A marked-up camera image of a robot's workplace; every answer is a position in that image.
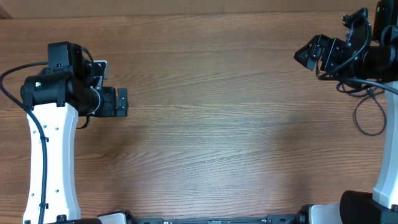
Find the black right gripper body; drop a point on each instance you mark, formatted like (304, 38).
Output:
(360, 66)

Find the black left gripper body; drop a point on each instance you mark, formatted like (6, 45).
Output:
(107, 103)

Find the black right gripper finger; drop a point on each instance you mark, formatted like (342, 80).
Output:
(332, 54)
(310, 54)

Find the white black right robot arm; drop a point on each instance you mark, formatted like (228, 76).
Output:
(364, 65)

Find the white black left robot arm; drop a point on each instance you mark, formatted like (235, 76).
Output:
(70, 87)

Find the brown cardboard wall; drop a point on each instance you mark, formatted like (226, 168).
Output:
(31, 9)

